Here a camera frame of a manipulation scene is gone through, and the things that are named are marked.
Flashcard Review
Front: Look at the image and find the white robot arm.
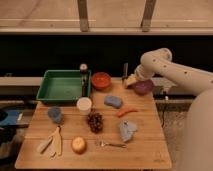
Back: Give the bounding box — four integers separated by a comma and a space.
124, 48, 213, 171

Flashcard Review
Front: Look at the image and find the yellow apple toy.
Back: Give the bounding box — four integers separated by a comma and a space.
71, 137, 87, 154

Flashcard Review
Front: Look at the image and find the white plastic cup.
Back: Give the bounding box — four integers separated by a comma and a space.
76, 97, 92, 115

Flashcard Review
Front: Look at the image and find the green plastic tray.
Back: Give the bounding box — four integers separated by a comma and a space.
36, 70, 91, 104

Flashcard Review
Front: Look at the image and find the orange carrot toy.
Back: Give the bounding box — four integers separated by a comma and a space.
116, 107, 138, 118

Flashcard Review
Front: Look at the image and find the grey blue cloth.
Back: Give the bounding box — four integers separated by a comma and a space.
119, 121, 138, 142

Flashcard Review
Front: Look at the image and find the dark grape bunch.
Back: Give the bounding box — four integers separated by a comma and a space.
87, 113, 103, 133

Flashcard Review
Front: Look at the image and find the metal fork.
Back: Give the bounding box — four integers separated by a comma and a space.
96, 141, 126, 148

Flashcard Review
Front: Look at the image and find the blue plastic cup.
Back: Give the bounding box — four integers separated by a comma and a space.
48, 106, 62, 124

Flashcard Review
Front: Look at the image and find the blue sponge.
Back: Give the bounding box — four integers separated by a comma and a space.
104, 95, 123, 109

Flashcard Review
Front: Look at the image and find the blue object at left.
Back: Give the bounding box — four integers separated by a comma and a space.
0, 110, 22, 126

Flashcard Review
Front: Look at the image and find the purple bowl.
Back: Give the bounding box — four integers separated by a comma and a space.
133, 80, 154, 95

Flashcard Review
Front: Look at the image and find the red bowl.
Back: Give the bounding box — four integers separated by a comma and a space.
91, 72, 111, 90

